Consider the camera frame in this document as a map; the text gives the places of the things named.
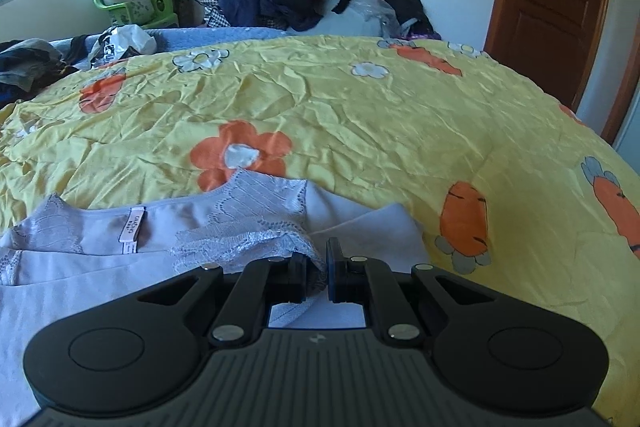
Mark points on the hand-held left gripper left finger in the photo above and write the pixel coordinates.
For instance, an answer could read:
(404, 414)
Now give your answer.
(300, 279)

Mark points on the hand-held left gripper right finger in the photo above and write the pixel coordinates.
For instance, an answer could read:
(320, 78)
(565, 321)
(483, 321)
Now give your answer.
(332, 272)

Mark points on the lilac lace-trimmed top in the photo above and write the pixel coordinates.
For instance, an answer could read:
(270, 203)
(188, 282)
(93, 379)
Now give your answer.
(100, 267)

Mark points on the pile of dark clothes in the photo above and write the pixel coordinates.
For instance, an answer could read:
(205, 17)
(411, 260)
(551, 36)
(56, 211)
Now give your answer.
(30, 62)

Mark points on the yellow carrot print blanket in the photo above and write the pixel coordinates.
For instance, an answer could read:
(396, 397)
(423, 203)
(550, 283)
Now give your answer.
(350, 132)

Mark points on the clear plastic bag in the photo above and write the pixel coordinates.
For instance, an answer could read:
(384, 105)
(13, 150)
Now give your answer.
(370, 14)

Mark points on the light blue knit blanket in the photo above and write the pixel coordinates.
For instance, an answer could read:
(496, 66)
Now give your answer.
(200, 38)

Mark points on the black backpack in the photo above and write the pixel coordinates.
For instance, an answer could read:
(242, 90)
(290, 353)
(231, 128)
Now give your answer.
(402, 2)

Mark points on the houndstooth cloth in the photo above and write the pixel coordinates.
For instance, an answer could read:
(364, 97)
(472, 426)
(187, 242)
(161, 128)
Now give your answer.
(212, 14)

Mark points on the white plastic bag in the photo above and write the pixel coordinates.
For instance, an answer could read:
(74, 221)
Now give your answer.
(130, 39)

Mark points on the green plastic chair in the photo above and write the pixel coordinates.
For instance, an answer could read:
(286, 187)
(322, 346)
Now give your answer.
(162, 4)

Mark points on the brown wooden door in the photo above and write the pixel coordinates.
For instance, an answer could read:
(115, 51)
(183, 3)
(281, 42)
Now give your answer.
(545, 17)

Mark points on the brown wooden door frame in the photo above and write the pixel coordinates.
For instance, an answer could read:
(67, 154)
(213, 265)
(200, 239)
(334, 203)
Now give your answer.
(622, 107)

